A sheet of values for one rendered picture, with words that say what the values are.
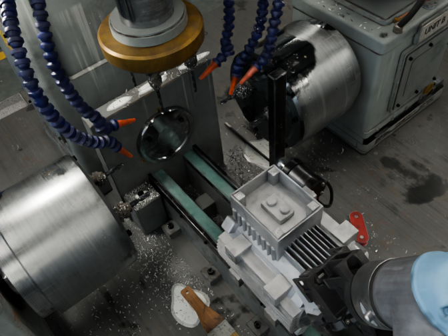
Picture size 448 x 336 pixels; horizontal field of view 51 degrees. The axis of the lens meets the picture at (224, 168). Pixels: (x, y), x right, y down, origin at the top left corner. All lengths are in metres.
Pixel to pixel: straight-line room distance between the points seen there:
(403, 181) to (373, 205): 0.11
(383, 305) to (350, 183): 0.77
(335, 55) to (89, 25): 0.51
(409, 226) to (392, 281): 0.72
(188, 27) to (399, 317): 0.55
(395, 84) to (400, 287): 0.80
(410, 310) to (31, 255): 0.59
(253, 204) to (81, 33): 0.49
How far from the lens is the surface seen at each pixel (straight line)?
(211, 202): 1.15
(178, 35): 0.80
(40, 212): 0.84
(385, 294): 0.49
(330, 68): 1.04
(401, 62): 1.17
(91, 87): 1.07
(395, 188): 1.26
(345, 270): 0.56
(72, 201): 0.84
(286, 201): 0.82
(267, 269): 0.81
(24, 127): 1.57
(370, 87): 1.16
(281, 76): 0.83
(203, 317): 1.06
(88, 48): 1.03
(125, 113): 0.99
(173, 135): 1.09
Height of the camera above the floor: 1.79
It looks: 51 degrees down
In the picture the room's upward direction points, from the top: 8 degrees counter-clockwise
